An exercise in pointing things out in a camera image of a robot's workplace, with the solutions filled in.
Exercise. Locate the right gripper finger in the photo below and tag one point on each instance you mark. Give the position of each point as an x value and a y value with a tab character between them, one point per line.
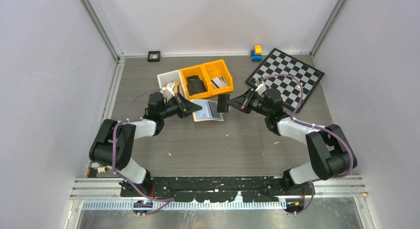
238	104
244	98

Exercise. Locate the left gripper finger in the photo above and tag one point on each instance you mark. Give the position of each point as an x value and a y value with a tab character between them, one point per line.
188	109
183	103

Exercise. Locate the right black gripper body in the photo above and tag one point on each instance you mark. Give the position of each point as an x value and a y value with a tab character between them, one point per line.
256	104

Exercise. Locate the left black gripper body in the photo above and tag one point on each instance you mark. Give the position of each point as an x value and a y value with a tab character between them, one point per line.
174	108

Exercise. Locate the black credit card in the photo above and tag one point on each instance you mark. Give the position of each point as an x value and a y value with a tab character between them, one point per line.
222	105

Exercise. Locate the beige leather card holder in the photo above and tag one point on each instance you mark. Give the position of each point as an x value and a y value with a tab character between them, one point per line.
208	111

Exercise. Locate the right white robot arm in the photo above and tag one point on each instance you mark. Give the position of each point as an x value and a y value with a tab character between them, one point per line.
329	152

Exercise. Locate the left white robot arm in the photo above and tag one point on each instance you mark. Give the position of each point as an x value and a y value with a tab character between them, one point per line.
113	144

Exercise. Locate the gold cards in white bin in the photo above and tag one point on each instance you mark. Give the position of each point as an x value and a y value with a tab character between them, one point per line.
175	87

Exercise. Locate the black cards in orange bin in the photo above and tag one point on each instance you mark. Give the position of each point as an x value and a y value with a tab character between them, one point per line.
195	85

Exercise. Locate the white striped card in bin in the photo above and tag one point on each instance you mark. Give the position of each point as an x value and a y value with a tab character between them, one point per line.
219	82

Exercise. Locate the white plastic bin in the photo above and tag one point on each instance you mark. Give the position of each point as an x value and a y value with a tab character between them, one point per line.
174	75

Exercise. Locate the middle orange plastic bin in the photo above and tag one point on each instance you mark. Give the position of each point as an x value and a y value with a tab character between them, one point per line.
199	71

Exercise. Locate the orange plastic bin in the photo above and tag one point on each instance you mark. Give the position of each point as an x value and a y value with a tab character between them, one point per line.
218	68
199	71

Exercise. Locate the right orange plastic bin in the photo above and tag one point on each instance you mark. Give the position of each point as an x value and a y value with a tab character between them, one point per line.
218	68

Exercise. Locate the black white chessboard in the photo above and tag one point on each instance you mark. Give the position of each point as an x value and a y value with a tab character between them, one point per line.
295	79

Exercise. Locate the blue yellow toy car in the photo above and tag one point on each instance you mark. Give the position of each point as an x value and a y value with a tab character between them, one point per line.
256	53

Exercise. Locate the small black square box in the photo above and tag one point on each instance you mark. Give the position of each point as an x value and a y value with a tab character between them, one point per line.
153	56

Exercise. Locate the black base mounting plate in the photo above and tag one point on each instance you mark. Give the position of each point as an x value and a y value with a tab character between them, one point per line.
215	189

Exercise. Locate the small beige chess piece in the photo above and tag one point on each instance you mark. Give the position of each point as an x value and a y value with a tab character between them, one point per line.
102	169

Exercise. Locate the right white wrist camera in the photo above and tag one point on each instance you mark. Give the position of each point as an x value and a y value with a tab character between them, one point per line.
260	86

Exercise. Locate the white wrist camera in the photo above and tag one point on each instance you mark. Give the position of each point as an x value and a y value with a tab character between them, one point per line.
260	86
168	90

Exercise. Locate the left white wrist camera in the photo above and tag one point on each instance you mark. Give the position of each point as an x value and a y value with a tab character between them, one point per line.
168	90

